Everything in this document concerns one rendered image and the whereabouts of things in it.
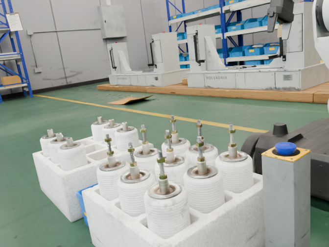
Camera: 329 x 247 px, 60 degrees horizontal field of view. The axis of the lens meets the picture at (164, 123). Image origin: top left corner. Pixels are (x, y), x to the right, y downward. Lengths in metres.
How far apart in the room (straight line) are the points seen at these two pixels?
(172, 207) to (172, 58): 3.62
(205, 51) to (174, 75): 0.78
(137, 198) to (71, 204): 0.43
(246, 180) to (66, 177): 0.60
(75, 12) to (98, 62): 1.25
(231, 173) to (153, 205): 0.24
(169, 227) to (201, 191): 0.11
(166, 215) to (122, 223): 0.13
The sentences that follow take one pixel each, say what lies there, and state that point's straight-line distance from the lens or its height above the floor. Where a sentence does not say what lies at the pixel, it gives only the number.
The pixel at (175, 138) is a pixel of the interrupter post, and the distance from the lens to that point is 0.93.
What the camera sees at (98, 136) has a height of 0.20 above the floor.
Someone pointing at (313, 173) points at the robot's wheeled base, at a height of 0.13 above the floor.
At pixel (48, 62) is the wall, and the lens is 7.08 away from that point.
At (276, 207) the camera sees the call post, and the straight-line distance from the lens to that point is 0.66.
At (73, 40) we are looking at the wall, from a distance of 7.31.
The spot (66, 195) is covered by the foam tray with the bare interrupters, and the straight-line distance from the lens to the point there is 1.07.
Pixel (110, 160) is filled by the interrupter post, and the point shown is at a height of 0.27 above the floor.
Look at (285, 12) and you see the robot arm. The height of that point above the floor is 0.62.
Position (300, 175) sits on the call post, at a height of 0.28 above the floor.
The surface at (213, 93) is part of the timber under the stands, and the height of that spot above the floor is 0.04.
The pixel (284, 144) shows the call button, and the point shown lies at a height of 0.33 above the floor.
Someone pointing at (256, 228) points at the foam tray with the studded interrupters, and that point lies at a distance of 0.81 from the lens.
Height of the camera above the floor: 0.54
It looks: 14 degrees down
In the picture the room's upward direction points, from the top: 7 degrees counter-clockwise
